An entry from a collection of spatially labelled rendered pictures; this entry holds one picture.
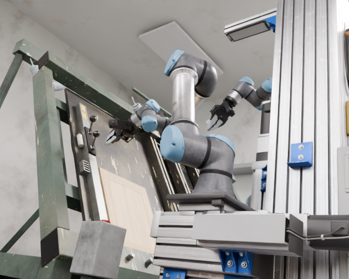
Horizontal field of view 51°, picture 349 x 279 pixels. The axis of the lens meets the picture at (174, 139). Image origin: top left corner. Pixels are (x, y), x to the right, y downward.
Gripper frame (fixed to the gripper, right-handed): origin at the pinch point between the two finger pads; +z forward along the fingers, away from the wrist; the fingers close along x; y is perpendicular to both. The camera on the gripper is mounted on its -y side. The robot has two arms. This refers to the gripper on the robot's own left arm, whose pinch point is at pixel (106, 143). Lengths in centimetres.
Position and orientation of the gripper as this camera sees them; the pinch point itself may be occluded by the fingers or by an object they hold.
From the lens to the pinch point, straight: 201.4
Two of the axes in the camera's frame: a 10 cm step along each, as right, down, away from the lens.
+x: -2.8, -7.0, 6.6
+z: -7.4, 6.0, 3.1
